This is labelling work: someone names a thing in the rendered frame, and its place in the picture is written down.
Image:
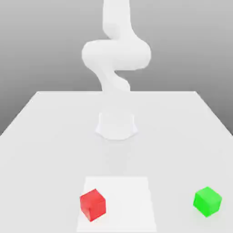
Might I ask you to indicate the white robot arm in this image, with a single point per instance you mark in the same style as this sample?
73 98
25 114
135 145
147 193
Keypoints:
116 54

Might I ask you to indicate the small red cube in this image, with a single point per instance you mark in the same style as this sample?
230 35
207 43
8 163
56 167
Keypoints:
93 204

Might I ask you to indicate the small green cube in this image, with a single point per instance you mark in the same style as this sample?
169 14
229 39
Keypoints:
207 201

